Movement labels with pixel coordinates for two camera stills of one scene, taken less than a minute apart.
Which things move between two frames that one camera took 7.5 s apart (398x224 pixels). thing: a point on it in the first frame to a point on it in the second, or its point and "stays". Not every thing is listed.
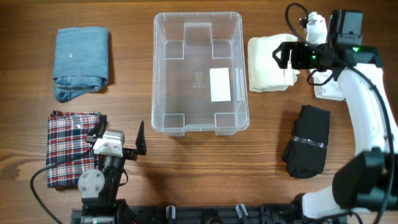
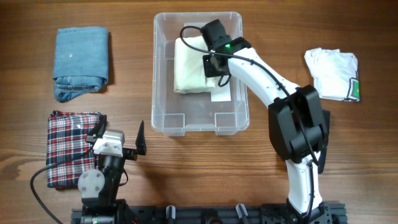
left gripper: x=130 y=153 stays
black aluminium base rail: x=216 y=214 stays
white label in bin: x=219 y=84 stays
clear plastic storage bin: x=198 y=73 stays
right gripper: x=298 y=49 to x=208 y=71
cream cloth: x=265 y=72 to x=188 y=66
